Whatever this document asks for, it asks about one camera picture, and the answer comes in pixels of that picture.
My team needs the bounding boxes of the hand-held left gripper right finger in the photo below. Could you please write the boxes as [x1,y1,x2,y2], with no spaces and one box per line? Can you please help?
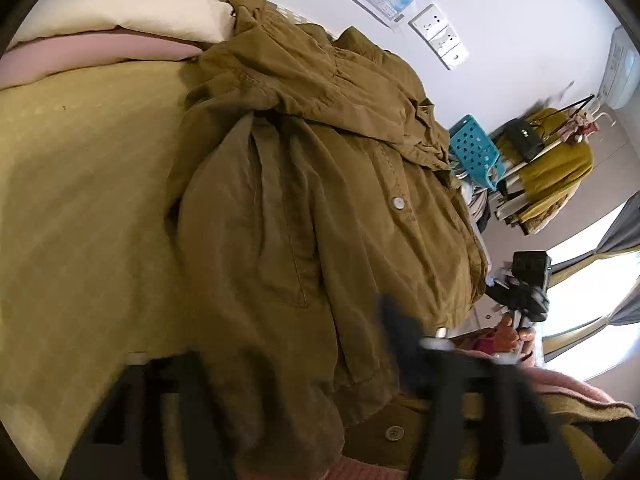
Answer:
[377,292,586,480]

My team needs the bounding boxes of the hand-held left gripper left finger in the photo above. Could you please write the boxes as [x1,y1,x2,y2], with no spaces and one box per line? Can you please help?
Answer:
[60,352,236,480]

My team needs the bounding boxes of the olive green jacket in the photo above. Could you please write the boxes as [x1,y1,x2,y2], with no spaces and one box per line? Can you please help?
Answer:
[165,0,490,480]

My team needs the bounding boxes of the person's right hand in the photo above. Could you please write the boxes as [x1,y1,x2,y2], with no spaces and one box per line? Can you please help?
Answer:
[495,315,539,362]

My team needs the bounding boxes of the grey curtain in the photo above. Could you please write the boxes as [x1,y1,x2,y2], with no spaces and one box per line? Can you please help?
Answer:
[607,291,640,329]
[595,204,640,257]

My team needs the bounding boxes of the mustard hanging coat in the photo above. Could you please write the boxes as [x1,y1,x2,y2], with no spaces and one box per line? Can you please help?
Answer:
[492,107,594,235]

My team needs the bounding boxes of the black handbag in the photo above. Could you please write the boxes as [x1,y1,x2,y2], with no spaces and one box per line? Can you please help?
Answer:
[502,119,545,162]

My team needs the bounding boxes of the blue perforated plastic basket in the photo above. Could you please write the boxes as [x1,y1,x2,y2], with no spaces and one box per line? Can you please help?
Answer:
[448,114,501,191]

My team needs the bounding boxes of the patchwork patterned bed sheet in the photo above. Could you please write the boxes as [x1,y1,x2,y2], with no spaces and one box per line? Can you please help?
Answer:
[0,60,206,466]

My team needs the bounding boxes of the white air conditioner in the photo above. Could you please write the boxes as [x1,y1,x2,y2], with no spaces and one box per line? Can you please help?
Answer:
[597,27,640,111]

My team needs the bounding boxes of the pink pillow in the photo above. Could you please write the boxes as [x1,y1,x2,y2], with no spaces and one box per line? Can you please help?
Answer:
[0,30,207,87]

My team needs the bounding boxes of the cream pillow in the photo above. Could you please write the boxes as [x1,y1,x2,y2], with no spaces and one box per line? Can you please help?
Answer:
[10,0,236,53]

